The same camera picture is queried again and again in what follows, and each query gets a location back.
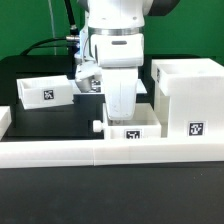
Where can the white drawer without knob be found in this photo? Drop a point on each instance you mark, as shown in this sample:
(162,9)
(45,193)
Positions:
(42,92)

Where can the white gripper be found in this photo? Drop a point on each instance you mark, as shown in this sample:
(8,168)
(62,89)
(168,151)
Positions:
(119,58)

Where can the white marker base plate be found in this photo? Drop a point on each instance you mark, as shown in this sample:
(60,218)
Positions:
(97,87)

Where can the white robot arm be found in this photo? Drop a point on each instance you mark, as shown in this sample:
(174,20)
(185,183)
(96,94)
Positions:
(122,17)

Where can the white drawer with knob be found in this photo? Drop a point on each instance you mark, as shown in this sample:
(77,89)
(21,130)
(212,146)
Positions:
(144,124)

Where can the white U-shaped table fence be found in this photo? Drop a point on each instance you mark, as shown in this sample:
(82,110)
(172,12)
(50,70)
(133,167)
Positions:
(104,152)

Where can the white drawer cabinet box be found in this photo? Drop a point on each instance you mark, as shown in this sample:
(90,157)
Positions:
(189,97)

